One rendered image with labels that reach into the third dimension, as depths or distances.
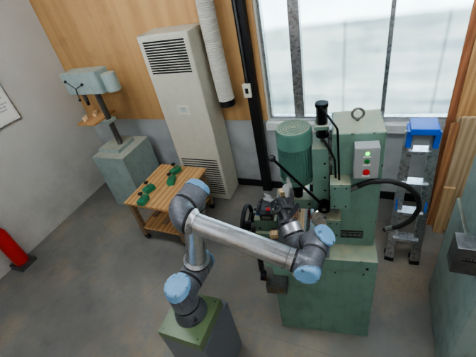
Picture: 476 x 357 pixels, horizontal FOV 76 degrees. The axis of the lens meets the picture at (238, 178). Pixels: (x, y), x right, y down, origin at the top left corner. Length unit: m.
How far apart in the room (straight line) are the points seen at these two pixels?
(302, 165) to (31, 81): 3.21
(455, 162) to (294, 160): 1.57
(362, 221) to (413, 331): 1.06
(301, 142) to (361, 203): 0.45
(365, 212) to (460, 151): 1.24
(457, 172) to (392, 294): 1.05
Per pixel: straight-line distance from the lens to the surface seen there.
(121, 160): 3.48
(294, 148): 1.47
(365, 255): 1.83
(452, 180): 2.89
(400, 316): 2.60
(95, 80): 3.32
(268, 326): 2.51
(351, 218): 1.72
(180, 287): 1.72
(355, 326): 2.37
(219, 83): 2.87
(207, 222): 1.22
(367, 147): 1.38
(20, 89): 3.98
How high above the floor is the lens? 2.22
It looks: 36 degrees down
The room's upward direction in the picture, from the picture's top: 13 degrees counter-clockwise
